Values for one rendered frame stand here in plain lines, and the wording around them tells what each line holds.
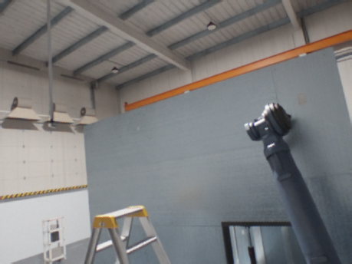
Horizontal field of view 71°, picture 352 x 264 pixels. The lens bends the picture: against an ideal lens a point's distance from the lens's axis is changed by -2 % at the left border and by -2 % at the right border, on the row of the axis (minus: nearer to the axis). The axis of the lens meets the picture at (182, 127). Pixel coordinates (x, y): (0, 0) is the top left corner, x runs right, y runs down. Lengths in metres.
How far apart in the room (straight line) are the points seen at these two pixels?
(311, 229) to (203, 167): 1.11
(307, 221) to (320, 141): 0.75
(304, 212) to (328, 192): 0.67
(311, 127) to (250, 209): 0.72
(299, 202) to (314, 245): 0.17
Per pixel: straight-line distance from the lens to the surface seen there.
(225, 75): 11.15
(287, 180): 1.22
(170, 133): 2.26
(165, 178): 2.30
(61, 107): 11.86
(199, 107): 2.12
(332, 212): 1.87
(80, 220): 13.08
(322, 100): 1.85
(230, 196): 2.01
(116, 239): 1.78
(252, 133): 1.34
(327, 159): 1.83
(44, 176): 11.92
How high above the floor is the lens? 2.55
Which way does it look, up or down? 9 degrees up
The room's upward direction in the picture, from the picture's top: 7 degrees counter-clockwise
